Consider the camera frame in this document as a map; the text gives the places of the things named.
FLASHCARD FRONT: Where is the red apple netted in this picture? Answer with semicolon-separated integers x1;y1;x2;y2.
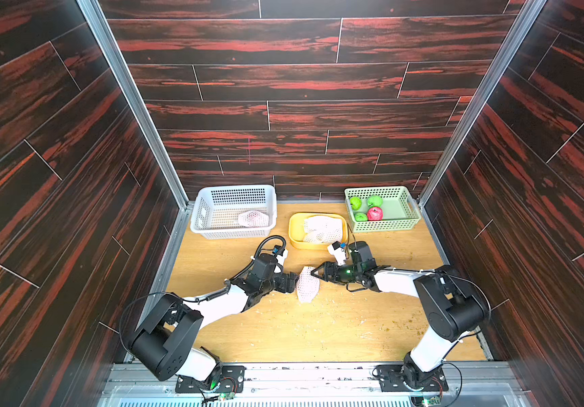
366;206;383;221
238;210;270;228
296;266;321;304

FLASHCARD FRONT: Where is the green apple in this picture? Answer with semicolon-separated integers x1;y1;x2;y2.
349;196;362;212
354;213;368;222

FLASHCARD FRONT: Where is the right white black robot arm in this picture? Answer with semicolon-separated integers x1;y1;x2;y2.
310;241;491;391

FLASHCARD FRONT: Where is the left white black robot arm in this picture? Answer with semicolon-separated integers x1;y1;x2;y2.
120;253;299;390

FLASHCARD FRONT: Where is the green plastic mesh basket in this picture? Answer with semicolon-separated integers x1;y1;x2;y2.
344;186;421;233

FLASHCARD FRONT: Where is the white plastic mesh basket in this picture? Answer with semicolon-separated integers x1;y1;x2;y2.
190;185;278;240

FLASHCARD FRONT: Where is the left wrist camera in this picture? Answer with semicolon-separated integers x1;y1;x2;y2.
271;245;288;270

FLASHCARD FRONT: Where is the front aluminium rail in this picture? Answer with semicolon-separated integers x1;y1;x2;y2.
98;361;534;406

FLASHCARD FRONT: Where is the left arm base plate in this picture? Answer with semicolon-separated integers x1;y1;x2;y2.
175;365;246;394

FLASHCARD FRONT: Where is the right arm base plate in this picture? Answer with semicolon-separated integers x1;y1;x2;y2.
372;364;449;393

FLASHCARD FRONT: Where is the right aluminium frame post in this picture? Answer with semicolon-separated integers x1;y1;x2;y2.
418;0;547;211

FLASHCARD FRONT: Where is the aluminium frame post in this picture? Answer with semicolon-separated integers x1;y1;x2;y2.
76;0;189;210
418;0;547;211

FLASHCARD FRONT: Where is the left aluminium frame post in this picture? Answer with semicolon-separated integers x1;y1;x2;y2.
76;0;189;210

